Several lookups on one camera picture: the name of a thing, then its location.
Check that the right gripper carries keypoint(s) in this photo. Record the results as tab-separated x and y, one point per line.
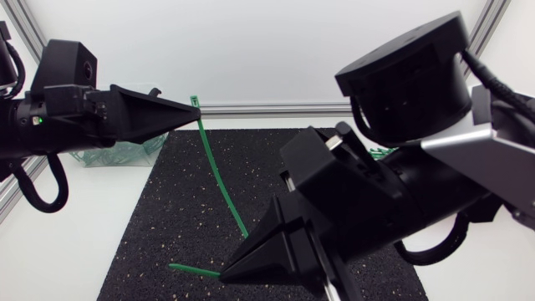
359	226

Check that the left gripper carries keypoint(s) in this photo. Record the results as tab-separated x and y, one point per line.
62	121

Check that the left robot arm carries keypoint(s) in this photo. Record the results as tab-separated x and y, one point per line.
7	125

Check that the clear plastic bin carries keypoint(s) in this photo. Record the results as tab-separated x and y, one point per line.
161	155

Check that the black speckled mat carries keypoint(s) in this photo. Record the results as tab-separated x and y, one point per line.
179	209

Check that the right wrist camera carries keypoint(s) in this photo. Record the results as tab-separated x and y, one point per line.
326	171

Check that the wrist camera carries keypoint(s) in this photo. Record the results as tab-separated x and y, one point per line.
326	171
62	62

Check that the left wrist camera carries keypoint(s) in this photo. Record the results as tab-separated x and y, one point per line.
62	62

